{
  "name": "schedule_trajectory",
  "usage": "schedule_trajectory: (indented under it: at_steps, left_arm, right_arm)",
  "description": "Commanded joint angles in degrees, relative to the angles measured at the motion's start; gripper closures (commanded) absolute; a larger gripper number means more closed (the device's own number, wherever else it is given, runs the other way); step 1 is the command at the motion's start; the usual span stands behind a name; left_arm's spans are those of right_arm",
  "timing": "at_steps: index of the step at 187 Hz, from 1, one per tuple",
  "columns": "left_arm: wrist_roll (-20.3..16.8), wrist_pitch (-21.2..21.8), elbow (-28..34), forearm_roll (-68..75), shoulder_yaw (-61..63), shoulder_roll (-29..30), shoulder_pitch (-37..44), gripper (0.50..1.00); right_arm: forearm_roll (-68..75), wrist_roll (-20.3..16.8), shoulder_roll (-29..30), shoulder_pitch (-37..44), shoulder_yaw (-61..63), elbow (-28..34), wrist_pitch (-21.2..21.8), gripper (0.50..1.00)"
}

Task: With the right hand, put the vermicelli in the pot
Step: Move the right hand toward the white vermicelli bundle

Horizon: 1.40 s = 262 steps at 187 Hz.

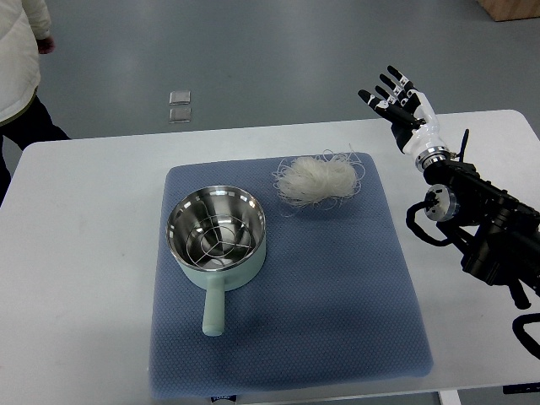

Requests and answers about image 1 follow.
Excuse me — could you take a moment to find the upper metal floor plate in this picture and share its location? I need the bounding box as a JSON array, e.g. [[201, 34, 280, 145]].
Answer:
[[169, 90, 191, 105]]

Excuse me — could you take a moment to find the mint green steel pot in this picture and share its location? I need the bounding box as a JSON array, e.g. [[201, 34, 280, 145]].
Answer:
[[165, 186, 267, 337]]

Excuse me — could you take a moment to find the wooden box corner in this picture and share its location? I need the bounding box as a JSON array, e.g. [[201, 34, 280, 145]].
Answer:
[[478, 0, 539, 22]]

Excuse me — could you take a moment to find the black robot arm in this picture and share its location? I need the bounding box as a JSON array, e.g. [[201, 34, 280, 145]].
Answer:
[[406, 144, 539, 311]]

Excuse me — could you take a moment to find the wire steaming rack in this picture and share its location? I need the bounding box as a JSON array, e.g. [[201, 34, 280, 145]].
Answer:
[[182, 214, 257, 271]]

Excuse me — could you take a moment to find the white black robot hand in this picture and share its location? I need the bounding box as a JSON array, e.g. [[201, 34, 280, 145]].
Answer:
[[358, 66, 448, 159]]

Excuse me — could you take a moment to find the blue quilted mat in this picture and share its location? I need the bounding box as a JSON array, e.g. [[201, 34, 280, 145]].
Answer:
[[149, 153, 433, 399]]

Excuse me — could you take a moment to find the person in white jacket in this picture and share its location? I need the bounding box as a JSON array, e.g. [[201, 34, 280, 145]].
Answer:
[[0, 0, 72, 207]]

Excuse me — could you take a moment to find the white vermicelli bundle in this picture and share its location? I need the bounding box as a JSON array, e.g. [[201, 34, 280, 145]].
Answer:
[[272, 149, 366, 218]]

